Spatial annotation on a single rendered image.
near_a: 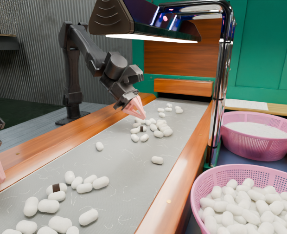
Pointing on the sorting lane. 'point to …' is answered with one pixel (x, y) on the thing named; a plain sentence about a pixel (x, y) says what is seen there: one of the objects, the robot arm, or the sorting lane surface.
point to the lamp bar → (139, 21)
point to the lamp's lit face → (148, 38)
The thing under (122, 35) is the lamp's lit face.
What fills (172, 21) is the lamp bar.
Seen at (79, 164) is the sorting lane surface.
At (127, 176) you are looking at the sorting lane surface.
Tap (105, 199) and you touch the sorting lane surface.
